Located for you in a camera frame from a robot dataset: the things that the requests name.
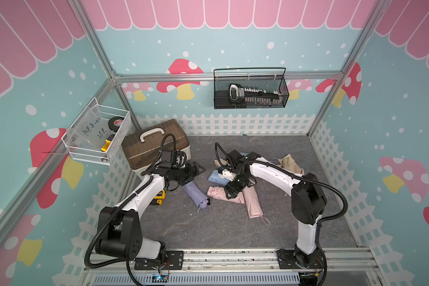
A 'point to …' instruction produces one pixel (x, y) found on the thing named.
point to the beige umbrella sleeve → (289, 163)
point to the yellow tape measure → (160, 196)
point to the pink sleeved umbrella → (253, 204)
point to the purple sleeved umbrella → (192, 189)
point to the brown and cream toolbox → (142, 149)
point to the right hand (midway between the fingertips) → (232, 191)
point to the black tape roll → (115, 122)
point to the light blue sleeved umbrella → (214, 176)
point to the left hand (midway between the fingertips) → (200, 176)
